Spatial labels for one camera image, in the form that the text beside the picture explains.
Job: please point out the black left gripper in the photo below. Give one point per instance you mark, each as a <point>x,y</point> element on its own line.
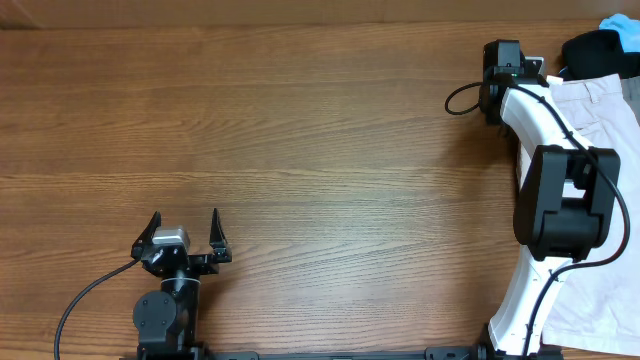
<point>208,264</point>

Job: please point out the beige shorts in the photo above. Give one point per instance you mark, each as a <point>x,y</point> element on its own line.
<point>597,309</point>

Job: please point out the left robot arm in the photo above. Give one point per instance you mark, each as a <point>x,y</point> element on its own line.
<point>166,319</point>

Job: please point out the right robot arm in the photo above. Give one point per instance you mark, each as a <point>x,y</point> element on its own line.
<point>564,207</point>

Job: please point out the black garment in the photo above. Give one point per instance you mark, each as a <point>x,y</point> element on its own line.
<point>597,54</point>

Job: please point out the grey shorts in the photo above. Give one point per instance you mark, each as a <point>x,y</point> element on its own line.
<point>631,94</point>

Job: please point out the light blue garment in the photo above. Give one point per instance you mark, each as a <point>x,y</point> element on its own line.
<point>628,30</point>

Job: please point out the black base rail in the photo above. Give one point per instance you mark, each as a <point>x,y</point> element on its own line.
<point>476,352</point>

